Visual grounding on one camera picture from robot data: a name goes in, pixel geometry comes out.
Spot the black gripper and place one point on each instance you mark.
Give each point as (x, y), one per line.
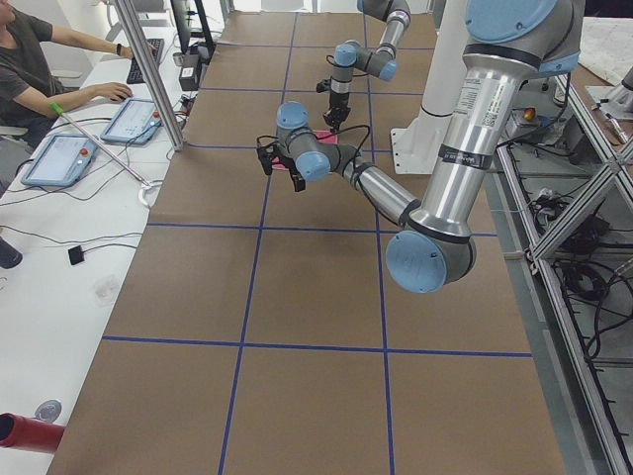
(296, 181)
(339, 101)

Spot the pink and grey towel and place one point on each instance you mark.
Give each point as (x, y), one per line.
(324, 141)

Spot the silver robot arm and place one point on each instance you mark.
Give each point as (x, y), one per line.
(507, 43)
(351, 56)

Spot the far blue teach pendant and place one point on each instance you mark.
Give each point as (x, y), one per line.
(136, 121)

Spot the blue teach pendant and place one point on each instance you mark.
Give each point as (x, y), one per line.
(60, 162)
(136, 121)

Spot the black monitor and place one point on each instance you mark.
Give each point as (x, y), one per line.
(182, 14)

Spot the near blue teach pendant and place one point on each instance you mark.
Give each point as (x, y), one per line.
(60, 162)

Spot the small black square puck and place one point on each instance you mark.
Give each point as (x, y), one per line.
(76, 255)

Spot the seated person grey shirt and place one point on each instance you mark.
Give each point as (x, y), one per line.
(28, 87)

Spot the red cylinder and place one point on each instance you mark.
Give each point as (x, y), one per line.
(29, 434)

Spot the aluminium frame post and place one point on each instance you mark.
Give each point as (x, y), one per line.
(150, 71)

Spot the metal rod green handle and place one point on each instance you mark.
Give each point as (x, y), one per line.
(144, 183)

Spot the aluminium frame rack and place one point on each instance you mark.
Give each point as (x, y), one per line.
(565, 199)

